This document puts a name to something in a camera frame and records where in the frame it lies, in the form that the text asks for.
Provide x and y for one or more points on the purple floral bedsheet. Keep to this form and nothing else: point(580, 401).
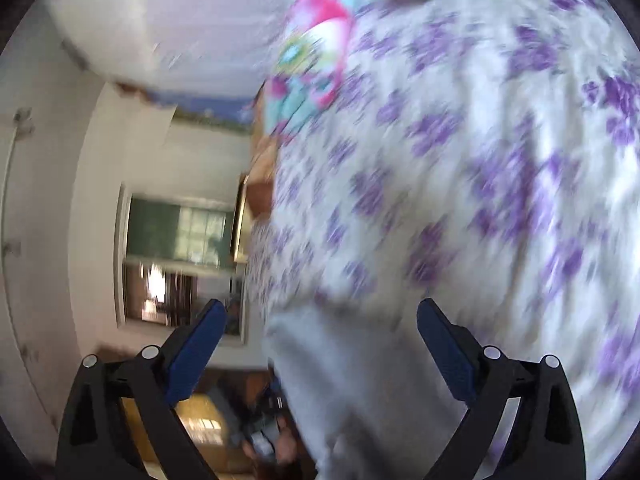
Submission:
point(450, 160)

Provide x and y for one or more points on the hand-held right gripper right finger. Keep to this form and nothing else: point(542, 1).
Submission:
point(447, 347)

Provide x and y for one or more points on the landscape wall poster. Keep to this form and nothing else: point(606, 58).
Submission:
point(205, 107)

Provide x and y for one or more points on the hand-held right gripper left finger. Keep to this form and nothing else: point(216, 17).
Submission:
point(197, 347)

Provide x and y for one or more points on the wooden headboard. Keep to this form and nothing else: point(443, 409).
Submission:
point(262, 170)

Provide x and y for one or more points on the pink and teal floral quilt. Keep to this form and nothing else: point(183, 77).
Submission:
point(307, 55)

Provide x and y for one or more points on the grey sweatshirt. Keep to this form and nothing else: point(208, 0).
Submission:
point(350, 385)

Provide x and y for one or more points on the window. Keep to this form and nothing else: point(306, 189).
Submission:
point(175, 260)

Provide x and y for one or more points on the white lace-covered pillows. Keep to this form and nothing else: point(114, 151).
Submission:
point(190, 15)

